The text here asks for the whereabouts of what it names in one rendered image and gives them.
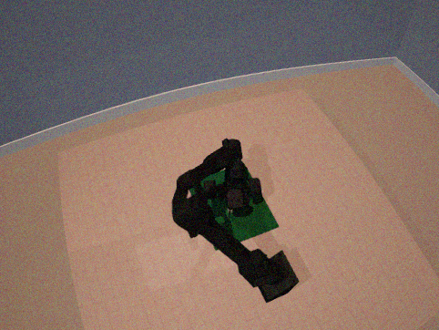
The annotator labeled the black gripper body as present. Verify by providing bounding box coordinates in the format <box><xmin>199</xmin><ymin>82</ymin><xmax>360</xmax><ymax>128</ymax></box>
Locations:
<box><xmin>204</xmin><ymin>177</ymin><xmax>261</xmax><ymax>200</ymax></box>

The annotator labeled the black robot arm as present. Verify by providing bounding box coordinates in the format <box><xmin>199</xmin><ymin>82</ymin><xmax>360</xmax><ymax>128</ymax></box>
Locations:
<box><xmin>171</xmin><ymin>138</ymin><xmax>289</xmax><ymax>287</ymax></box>

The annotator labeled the green circuit board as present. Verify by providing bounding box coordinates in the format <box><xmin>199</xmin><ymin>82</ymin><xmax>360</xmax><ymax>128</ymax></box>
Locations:
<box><xmin>201</xmin><ymin>170</ymin><xmax>279</xmax><ymax>242</ymax></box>

